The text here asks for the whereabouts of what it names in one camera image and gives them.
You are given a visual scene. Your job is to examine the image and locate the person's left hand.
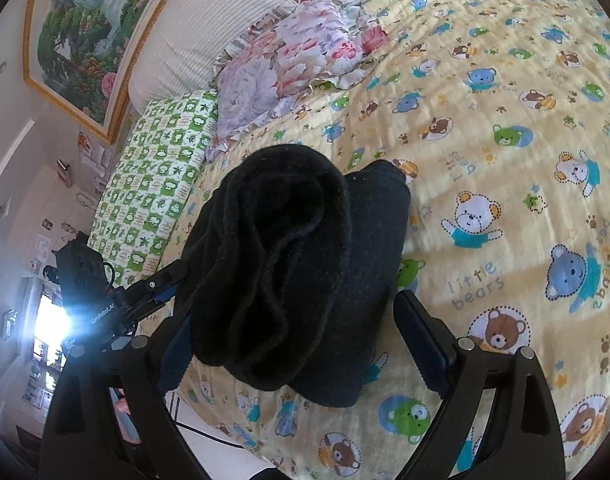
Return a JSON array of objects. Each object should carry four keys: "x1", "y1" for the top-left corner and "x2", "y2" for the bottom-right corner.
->
[{"x1": 115, "y1": 386, "x2": 136, "y2": 444}]

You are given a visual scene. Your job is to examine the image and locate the black pants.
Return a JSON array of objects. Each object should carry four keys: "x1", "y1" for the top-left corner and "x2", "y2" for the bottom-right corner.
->
[{"x1": 177, "y1": 144, "x2": 412, "y2": 408}]

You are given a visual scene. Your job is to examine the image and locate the black cable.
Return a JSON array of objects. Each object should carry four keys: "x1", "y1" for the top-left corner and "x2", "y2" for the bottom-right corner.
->
[{"x1": 172, "y1": 391, "x2": 247, "y2": 449}]

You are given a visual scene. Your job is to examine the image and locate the green checked pillow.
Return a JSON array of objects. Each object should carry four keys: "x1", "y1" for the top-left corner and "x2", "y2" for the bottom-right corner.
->
[{"x1": 87, "y1": 90, "x2": 221, "y2": 286}]

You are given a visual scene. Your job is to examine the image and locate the gold-framed landscape painting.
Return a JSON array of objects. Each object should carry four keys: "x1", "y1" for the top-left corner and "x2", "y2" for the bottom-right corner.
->
[{"x1": 24, "y1": 0, "x2": 196, "y2": 145}]

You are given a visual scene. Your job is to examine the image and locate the white wall papers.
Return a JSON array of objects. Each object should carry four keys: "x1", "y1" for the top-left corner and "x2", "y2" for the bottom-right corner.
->
[{"x1": 76, "y1": 131, "x2": 112, "y2": 181}]

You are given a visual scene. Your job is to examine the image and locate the yellow bear-print blanket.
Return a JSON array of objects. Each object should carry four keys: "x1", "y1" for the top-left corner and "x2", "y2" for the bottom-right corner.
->
[{"x1": 92, "y1": 0, "x2": 610, "y2": 480}]

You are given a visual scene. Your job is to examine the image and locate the floral ruffled pillow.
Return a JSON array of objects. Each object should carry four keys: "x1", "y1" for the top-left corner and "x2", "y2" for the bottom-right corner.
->
[{"x1": 205, "y1": 0, "x2": 390, "y2": 161}]

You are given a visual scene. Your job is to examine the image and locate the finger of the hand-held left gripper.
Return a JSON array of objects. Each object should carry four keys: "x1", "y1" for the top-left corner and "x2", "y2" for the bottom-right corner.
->
[
  {"x1": 141, "y1": 258, "x2": 190, "y2": 292},
  {"x1": 127, "y1": 284, "x2": 182, "y2": 322}
]

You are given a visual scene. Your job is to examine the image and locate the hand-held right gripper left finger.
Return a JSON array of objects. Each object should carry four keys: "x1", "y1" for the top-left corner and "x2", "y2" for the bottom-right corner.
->
[{"x1": 44, "y1": 310, "x2": 206, "y2": 480}]

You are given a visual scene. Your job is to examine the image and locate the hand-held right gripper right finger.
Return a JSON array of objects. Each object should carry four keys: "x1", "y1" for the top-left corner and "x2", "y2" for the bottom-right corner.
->
[{"x1": 394, "y1": 289, "x2": 567, "y2": 480}]

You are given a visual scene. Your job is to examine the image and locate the bright window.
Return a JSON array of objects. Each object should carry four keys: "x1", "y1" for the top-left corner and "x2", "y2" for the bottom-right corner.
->
[{"x1": 27, "y1": 287, "x2": 73, "y2": 363}]

